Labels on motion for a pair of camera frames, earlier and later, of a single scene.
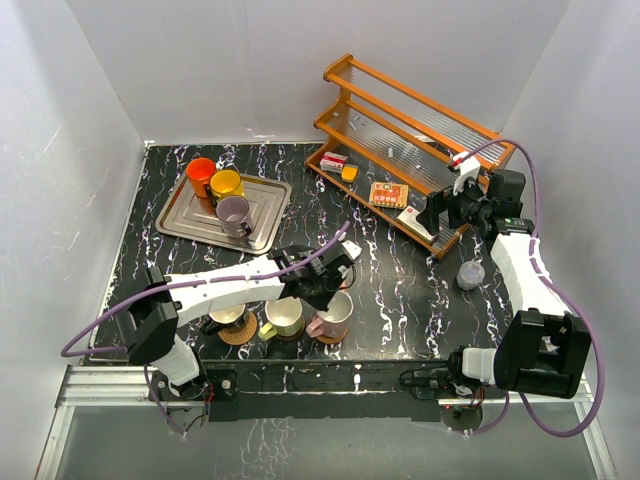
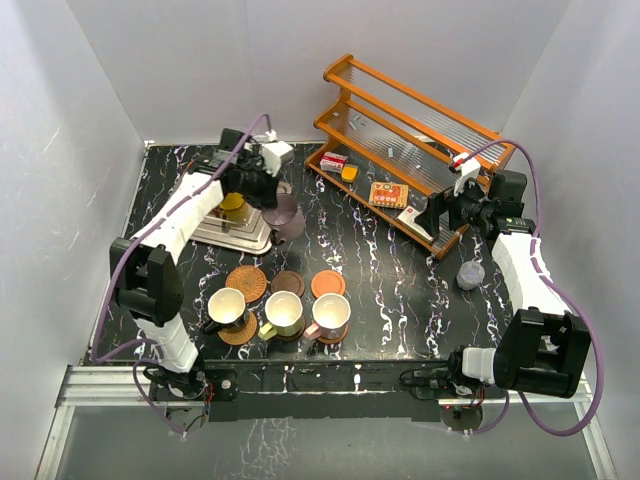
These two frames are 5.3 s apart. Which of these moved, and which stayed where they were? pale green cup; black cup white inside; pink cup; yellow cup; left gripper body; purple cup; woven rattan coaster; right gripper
Moved: purple cup; left gripper body; yellow cup
Stayed: pale green cup; black cup white inside; woven rattan coaster; right gripper; pink cup
